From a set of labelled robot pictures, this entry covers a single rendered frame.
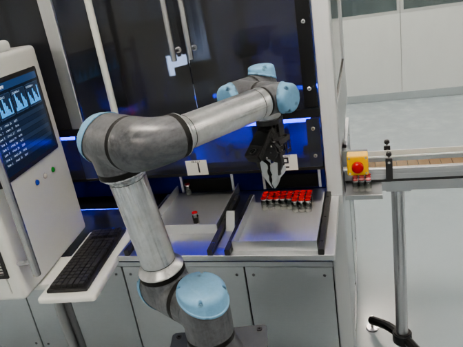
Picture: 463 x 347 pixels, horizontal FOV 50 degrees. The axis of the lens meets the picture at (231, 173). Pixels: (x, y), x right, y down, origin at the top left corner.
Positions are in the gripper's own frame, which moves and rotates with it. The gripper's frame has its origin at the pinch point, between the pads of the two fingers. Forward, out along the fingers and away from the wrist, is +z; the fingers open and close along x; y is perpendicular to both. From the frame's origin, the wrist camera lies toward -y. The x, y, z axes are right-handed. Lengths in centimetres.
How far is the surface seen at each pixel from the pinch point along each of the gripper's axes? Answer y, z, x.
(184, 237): -9.6, 19.6, 31.6
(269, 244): -5.7, 17.3, -0.2
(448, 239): 166, 109, -8
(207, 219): 3.3, 19.5, 32.1
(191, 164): 15.2, 4.5, 46.5
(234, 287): 18, 60, 39
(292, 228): 8.4, 19.4, 0.3
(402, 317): 57, 84, -17
